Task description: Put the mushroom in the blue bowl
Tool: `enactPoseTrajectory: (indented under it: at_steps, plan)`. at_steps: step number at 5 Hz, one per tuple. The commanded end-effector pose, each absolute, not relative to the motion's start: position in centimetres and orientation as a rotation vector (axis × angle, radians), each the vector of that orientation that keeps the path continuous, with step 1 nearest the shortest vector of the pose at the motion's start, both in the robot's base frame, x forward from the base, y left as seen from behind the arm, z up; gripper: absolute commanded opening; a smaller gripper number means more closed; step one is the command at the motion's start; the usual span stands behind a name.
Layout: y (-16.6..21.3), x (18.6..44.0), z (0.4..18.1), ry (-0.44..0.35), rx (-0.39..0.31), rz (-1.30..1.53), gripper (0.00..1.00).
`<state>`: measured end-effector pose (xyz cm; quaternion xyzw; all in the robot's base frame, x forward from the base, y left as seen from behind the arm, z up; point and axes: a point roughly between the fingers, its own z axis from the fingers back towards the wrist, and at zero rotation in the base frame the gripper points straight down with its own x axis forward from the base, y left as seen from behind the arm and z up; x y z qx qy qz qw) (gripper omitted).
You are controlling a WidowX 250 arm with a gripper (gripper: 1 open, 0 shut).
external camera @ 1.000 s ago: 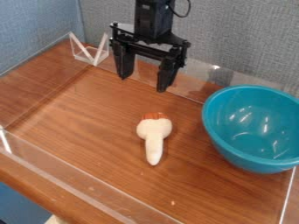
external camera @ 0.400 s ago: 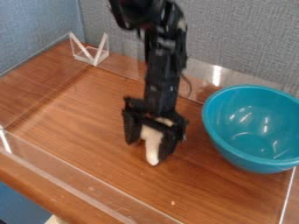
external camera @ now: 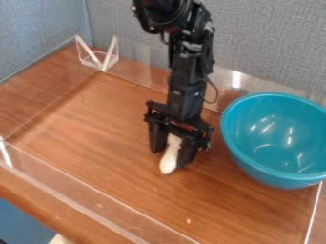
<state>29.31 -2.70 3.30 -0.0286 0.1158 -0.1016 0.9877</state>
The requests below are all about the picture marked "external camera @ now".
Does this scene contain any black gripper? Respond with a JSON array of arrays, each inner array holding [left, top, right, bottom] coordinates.
[[143, 80, 215, 170]]

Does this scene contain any white toy mushroom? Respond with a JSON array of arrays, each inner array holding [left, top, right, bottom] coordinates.
[[159, 134, 182, 174]]

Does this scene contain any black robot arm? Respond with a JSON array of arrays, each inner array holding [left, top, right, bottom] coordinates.
[[133, 0, 215, 174]]

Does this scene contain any blue plastic bowl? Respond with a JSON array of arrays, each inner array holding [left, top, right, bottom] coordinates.
[[221, 92, 326, 190]]

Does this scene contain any clear acrylic barrier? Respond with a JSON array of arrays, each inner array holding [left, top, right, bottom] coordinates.
[[0, 41, 326, 244]]

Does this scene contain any black cable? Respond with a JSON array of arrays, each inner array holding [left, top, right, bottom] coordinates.
[[199, 75, 221, 105]]

